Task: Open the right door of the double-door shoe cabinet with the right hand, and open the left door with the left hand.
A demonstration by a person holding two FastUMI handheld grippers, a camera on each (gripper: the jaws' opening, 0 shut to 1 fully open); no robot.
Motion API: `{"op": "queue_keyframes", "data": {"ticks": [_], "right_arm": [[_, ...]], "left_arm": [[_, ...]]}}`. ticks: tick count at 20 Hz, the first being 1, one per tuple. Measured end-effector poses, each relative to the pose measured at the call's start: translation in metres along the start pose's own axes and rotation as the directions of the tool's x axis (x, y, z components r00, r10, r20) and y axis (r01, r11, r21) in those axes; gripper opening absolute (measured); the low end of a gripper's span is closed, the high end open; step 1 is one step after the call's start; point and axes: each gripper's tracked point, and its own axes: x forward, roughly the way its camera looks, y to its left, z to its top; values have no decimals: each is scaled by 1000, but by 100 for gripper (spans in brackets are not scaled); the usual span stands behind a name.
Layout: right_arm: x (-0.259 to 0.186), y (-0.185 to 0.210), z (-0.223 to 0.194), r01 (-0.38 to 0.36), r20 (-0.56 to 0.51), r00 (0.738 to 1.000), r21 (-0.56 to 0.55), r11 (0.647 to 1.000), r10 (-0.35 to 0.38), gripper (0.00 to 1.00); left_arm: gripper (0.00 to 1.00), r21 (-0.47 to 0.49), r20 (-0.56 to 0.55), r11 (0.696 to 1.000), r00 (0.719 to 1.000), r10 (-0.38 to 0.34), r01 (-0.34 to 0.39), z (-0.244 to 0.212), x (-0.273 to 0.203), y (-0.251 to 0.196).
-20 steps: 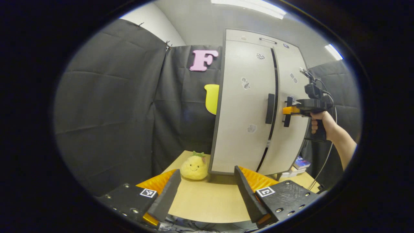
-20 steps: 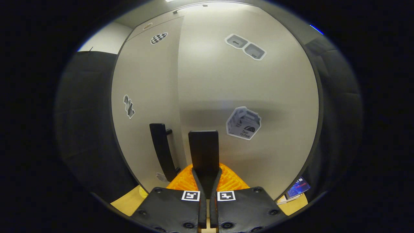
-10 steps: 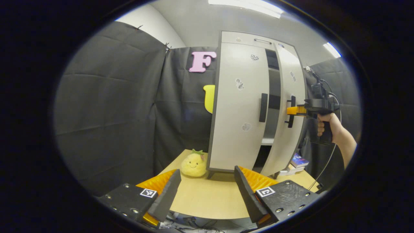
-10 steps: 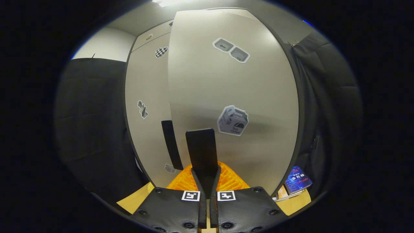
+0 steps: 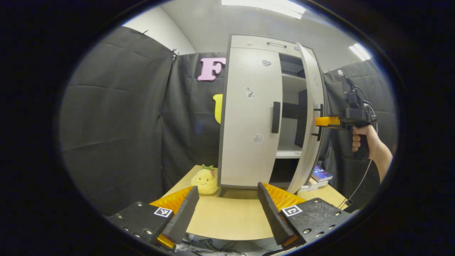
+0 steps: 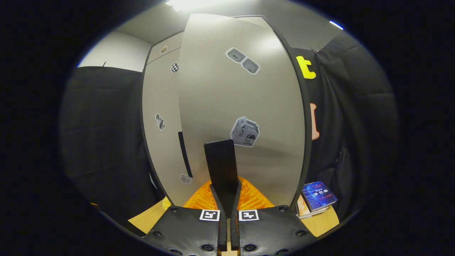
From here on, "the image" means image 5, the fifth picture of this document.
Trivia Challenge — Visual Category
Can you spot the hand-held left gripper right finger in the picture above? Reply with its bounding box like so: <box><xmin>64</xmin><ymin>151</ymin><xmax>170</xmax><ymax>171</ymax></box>
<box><xmin>257</xmin><ymin>182</ymin><xmax>352</xmax><ymax>250</ymax></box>

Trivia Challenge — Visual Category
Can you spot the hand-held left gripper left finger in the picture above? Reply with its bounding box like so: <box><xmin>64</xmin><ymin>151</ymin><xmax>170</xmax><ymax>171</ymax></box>
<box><xmin>107</xmin><ymin>185</ymin><xmax>200</xmax><ymax>251</ymax></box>

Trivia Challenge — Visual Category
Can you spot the black door handle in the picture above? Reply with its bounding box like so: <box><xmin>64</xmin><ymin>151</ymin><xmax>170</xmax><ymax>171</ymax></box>
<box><xmin>311</xmin><ymin>104</ymin><xmax>324</xmax><ymax>142</ymax></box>
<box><xmin>272</xmin><ymin>102</ymin><xmax>281</xmax><ymax>134</ymax></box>

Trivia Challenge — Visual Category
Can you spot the white double-door shoe cabinet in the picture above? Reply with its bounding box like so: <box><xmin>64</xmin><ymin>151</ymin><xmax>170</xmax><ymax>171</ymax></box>
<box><xmin>217</xmin><ymin>34</ymin><xmax>329</xmax><ymax>196</ymax></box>

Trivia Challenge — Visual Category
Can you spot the white cabinet door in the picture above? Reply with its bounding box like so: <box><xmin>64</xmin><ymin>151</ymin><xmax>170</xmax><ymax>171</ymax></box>
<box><xmin>220</xmin><ymin>47</ymin><xmax>283</xmax><ymax>188</ymax></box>
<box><xmin>287</xmin><ymin>43</ymin><xmax>326</xmax><ymax>194</ymax></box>

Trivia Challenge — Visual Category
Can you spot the white cabinet drawer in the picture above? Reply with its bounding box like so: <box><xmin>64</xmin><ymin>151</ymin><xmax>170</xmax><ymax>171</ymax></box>
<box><xmin>230</xmin><ymin>35</ymin><xmax>315</xmax><ymax>57</ymax></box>

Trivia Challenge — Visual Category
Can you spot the yellow plush toy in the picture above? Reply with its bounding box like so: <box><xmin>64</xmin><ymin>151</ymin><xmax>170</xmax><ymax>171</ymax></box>
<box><xmin>191</xmin><ymin>164</ymin><xmax>219</xmax><ymax>195</ymax></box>

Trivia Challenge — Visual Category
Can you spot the white book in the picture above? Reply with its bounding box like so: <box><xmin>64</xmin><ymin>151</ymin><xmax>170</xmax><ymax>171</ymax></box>
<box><xmin>300</xmin><ymin>180</ymin><xmax>329</xmax><ymax>192</ymax></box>

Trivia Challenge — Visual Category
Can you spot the blue book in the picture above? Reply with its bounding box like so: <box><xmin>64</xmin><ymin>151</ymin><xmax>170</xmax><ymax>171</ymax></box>
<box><xmin>311</xmin><ymin>165</ymin><xmax>333</xmax><ymax>183</ymax></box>

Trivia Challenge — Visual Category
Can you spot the ceiling light panel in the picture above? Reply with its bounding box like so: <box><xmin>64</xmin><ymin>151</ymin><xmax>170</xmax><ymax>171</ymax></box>
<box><xmin>221</xmin><ymin>0</ymin><xmax>306</xmax><ymax>19</ymax></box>
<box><xmin>348</xmin><ymin>43</ymin><xmax>372</xmax><ymax>61</ymax></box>

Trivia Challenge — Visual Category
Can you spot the thin gripper cable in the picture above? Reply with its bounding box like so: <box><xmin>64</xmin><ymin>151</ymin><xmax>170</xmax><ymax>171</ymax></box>
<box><xmin>338</xmin><ymin>121</ymin><xmax>378</xmax><ymax>210</ymax></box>

